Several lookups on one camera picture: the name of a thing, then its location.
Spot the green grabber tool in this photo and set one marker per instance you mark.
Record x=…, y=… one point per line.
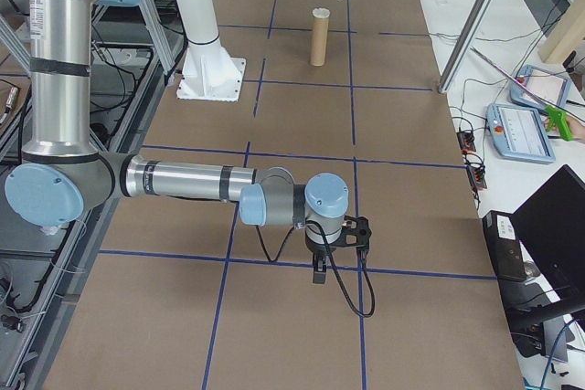
x=560, y=123

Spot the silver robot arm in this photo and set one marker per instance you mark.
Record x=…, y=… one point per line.
x=59, y=66

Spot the person's hand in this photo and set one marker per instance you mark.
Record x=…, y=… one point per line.
x=578, y=130

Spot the brown cardboard tube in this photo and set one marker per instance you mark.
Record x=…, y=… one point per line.
x=319, y=40

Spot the white side table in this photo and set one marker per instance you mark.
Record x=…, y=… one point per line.
x=461, y=11

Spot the small black orange electronics module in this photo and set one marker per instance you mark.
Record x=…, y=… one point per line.
x=477, y=176
x=466, y=141

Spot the black computer box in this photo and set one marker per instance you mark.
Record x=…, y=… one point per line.
x=507, y=244

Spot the pale wooden beam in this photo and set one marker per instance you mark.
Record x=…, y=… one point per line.
x=564, y=24

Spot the teach pendant with pink screen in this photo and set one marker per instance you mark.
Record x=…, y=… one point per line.
x=544, y=85

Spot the teach pendant with white screen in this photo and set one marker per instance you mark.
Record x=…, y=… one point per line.
x=521, y=132

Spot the black monitor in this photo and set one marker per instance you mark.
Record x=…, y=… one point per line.
x=555, y=225

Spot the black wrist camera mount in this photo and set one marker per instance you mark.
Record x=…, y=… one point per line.
x=357, y=232

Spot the aluminium frame post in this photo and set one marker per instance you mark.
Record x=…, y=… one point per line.
x=475, y=15

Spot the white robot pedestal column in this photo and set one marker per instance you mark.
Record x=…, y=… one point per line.
x=205, y=61

